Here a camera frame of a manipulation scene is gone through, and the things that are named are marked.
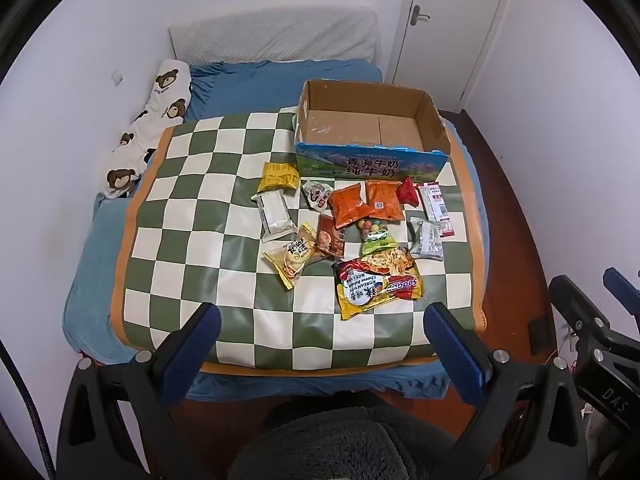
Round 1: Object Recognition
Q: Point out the white door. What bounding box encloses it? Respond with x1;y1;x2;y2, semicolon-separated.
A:
392;0;511;106

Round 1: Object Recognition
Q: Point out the yellow snack packet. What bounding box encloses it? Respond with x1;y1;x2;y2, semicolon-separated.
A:
257;161;301;194

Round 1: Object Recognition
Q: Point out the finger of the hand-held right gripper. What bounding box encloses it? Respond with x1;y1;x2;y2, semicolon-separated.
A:
603;267;640;311
549;275;608;346

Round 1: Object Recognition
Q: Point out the green colourful candy bag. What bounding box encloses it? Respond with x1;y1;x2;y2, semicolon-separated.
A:
359;217;397;257

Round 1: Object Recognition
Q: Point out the white clear snack packet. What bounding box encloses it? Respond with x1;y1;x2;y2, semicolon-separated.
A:
251;189;297;244

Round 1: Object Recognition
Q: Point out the small white snack packet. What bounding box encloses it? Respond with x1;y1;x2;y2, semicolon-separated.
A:
301;180;334;209

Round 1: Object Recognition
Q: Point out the cardboard box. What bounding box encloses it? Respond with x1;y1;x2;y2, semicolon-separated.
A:
293;79;452;184

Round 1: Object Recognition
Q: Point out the blue bed sheet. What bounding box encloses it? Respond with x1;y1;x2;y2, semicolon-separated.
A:
62;58;483;401

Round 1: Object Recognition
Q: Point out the grey fuzzy clothing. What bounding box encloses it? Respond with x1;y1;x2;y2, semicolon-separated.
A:
227;402;453;480

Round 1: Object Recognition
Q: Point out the brown snack packet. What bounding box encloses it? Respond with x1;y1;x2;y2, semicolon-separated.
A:
315;213;348;257

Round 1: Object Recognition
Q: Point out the small red snack packet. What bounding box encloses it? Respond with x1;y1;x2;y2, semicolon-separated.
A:
396;177;419;209

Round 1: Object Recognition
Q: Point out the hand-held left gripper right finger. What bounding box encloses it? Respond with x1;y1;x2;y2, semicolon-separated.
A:
424;302;586;480

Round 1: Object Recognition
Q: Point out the yellow bread packet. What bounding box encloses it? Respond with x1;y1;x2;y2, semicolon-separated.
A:
263;224;327;291

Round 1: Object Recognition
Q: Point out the white padded headboard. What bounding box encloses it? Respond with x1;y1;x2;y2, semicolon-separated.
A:
167;6;383;63

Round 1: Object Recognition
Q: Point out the orange chip bag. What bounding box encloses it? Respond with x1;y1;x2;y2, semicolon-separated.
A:
327;183;376;229
365;180;404;222

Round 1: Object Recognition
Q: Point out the black cable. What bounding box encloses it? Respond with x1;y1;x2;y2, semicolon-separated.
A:
0;337;57;480

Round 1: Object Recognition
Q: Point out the instant noodle pack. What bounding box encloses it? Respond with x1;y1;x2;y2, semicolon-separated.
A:
333;246;425;321

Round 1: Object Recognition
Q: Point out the white bear print pillow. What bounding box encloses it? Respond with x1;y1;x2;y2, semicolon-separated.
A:
97;58;193;198

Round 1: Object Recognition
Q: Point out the white red sachet strip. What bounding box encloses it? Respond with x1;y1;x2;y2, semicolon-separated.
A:
416;182;457;239

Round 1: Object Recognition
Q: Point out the silver grey snack packet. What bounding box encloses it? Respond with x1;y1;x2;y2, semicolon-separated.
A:
408;217;446;261

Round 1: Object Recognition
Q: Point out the green white checkered mat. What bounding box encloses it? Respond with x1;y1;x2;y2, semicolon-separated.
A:
111;107;488;372

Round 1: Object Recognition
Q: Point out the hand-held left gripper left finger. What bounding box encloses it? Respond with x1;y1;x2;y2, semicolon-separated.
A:
57;302;222;480

